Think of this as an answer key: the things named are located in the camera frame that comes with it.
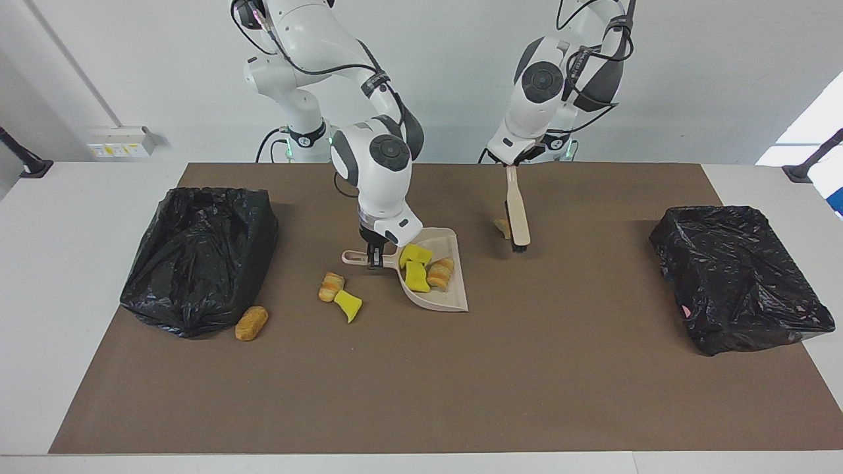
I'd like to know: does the brown table mat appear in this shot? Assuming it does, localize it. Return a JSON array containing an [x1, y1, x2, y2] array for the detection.
[[49, 163, 843, 454]]

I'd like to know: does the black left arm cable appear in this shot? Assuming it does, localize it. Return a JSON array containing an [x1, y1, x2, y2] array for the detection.
[[557, 0, 636, 132]]

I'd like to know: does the blocky yellow sponge piece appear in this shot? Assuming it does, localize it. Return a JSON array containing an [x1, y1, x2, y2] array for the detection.
[[398, 244, 434, 269]]

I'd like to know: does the pale crusty bread piece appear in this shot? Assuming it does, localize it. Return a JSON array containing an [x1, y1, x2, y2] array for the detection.
[[425, 257, 456, 292]]

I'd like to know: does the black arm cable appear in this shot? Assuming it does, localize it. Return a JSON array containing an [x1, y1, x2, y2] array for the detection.
[[557, 0, 636, 132], [231, 0, 396, 198]]

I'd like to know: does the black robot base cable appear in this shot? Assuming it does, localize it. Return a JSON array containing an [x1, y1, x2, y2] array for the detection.
[[256, 127, 290, 163]]

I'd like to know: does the striped croissant bread piece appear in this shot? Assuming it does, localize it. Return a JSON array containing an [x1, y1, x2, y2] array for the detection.
[[318, 272, 346, 303]]

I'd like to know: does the brown bread roll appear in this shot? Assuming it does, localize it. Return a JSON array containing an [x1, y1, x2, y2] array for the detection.
[[235, 305, 269, 342]]

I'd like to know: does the black bag lined bin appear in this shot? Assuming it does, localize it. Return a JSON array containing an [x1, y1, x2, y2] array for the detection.
[[649, 205, 836, 357], [120, 187, 279, 339]]

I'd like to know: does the small yellow sponge piece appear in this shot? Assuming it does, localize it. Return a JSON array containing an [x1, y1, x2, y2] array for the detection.
[[333, 289, 363, 324]]

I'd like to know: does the white wall socket box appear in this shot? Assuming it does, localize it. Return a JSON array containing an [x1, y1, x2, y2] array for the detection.
[[88, 126, 157, 159]]

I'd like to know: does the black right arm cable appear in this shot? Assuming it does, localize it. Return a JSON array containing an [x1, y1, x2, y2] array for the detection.
[[231, 0, 396, 198]]

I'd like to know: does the white wall cable duct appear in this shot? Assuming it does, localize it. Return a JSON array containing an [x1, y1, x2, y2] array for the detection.
[[25, 0, 124, 129]]

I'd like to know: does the notched yellow sponge piece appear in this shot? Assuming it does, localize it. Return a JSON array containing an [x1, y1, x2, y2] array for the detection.
[[404, 261, 431, 294]]

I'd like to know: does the black clamp stand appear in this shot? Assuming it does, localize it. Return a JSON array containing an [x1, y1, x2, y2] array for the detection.
[[782, 128, 843, 184], [0, 125, 54, 179]]

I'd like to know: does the beige plastic dustpan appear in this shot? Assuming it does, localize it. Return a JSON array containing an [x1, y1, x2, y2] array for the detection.
[[341, 227, 470, 313]]

